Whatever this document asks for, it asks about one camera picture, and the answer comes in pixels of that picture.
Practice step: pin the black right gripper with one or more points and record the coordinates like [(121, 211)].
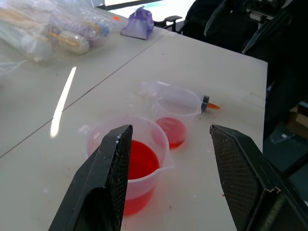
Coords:
[(261, 10)]

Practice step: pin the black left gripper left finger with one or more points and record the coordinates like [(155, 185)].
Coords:
[(96, 183)]

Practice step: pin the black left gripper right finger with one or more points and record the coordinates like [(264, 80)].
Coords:
[(243, 178)]

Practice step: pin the large clear cup red liquid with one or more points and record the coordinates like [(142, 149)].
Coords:
[(144, 163)]

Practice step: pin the small clear cup red liquid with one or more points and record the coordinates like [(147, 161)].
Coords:
[(172, 130)]

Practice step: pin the black office chair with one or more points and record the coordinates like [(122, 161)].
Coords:
[(197, 24)]

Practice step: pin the purple translucent pouch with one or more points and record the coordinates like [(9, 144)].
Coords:
[(138, 24)]

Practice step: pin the white cylinder in plastic wrap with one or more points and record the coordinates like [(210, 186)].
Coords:
[(73, 42)]

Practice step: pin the clear plastic bag with items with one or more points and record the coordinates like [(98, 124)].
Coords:
[(36, 26)]

